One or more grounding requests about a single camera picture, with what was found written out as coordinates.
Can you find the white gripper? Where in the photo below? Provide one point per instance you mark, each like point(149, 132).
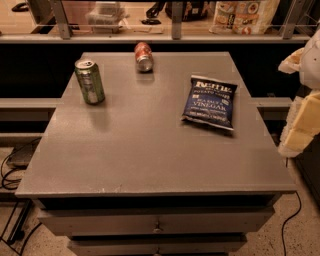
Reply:
point(311, 65)

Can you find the blue chip bag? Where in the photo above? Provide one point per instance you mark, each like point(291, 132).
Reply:
point(210, 102)

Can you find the colourful snack bag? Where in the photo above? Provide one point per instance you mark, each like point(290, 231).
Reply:
point(251, 17)

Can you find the black bag on shelf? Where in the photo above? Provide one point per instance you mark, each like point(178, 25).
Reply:
point(191, 10)

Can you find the red soda can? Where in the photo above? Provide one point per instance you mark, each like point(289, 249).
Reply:
point(143, 57)

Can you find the green soda can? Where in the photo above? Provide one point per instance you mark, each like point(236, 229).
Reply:
point(89, 79)

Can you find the grey drawer cabinet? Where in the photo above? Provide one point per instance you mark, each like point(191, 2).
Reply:
point(129, 177)

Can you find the clear plastic container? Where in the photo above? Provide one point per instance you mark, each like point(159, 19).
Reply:
point(105, 17)

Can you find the black power adapter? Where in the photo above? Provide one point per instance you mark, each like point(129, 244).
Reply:
point(21, 156)

